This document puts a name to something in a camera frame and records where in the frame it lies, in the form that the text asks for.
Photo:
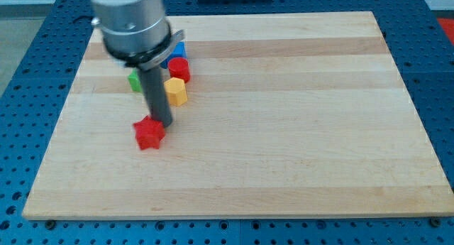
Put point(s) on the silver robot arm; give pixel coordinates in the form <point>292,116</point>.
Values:
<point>138,33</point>

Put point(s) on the wooden board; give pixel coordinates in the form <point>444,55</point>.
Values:
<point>301,115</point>

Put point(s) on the green block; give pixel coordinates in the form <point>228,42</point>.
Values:
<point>134,81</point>

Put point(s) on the red cylinder block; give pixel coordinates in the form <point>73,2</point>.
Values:
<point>178,67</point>

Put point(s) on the red star block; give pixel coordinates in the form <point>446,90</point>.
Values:
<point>148,133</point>

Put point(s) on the yellow hexagon block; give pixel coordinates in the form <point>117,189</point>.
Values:
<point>176,91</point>

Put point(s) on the blue block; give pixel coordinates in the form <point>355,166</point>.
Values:
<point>178,52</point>

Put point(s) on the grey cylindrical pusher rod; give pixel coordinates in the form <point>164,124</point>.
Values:
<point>153,89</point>

